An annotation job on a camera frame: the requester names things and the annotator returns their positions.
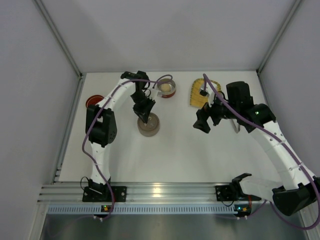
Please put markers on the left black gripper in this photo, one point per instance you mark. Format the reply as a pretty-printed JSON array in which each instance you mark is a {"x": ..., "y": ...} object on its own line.
[{"x": 143, "y": 107}]

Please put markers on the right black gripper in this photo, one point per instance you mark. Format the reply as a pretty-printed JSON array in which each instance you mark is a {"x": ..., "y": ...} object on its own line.
[{"x": 207, "y": 114}]

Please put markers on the brown round lid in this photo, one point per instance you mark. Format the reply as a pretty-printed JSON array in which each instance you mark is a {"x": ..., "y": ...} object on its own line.
[{"x": 153, "y": 121}]

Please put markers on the tan steel lunch bowl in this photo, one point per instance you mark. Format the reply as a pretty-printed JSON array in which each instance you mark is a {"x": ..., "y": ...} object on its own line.
[{"x": 148, "y": 132}]

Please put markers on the white round bun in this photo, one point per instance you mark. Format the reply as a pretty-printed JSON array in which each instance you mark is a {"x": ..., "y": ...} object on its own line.
[{"x": 166, "y": 87}]

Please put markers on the steel food tongs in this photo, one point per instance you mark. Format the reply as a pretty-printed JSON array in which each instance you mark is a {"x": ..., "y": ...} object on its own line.
[{"x": 235, "y": 125}]

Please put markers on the red round lid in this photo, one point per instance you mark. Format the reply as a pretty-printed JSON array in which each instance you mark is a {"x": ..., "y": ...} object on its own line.
[{"x": 93, "y": 100}]

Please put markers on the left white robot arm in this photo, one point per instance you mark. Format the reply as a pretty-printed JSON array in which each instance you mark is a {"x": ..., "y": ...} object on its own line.
[{"x": 101, "y": 130}]

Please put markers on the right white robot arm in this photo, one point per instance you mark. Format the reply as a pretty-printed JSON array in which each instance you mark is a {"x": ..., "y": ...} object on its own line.
[{"x": 298, "y": 187}]

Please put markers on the red steel lunch bowl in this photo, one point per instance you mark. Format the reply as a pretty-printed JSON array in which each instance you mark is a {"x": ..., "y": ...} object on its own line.
[{"x": 173, "y": 87}]

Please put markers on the bamboo woven tray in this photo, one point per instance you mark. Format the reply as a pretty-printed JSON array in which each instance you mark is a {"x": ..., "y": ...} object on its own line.
[{"x": 195, "y": 99}]

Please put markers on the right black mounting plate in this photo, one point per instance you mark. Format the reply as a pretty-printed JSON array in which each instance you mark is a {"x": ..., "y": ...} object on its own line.
[{"x": 224, "y": 193}]

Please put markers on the black mounting plate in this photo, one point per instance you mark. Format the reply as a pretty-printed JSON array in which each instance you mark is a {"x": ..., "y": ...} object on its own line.
[
  {"x": 224, "y": 193},
  {"x": 118, "y": 192}
]

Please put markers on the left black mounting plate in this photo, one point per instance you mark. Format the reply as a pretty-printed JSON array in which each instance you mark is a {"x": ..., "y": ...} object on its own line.
[{"x": 118, "y": 192}]

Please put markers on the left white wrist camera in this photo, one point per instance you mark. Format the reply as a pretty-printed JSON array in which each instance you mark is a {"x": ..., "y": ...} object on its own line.
[{"x": 153, "y": 93}]

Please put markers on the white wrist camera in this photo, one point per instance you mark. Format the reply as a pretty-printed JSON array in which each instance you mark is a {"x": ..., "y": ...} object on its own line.
[
  {"x": 153, "y": 93},
  {"x": 207, "y": 91}
]

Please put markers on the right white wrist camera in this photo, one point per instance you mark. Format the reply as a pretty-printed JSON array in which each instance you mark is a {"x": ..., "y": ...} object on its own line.
[{"x": 207, "y": 91}]

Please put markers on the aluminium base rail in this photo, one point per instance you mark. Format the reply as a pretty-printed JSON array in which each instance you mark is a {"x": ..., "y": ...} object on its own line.
[{"x": 136, "y": 192}]

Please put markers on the grey slotted cable duct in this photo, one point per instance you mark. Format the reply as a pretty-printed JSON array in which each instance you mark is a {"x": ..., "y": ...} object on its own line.
[{"x": 141, "y": 209}]

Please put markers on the left aluminium frame post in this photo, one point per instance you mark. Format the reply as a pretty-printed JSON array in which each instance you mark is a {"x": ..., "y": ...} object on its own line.
[{"x": 40, "y": 6}]

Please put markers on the aluminium frame post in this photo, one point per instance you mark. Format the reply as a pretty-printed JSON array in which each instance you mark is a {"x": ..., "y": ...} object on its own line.
[
  {"x": 40, "y": 6},
  {"x": 287, "y": 19}
]

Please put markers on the right aluminium frame post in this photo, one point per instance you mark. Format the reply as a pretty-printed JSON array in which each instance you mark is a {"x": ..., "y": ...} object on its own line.
[{"x": 287, "y": 19}]

